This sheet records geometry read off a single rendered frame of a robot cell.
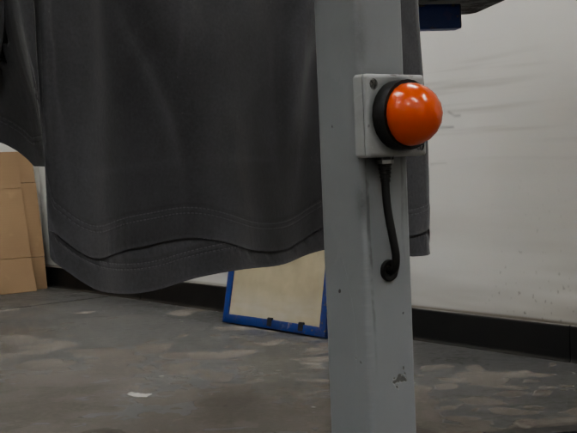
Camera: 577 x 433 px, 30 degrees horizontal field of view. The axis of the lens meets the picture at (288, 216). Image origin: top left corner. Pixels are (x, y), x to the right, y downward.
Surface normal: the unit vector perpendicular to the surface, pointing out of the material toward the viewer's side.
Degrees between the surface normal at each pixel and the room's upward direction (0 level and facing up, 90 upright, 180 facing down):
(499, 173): 90
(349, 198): 90
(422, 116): 99
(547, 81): 90
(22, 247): 78
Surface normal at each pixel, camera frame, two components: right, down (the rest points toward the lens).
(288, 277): -0.78, -0.14
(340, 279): -0.78, 0.07
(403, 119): -0.43, 0.22
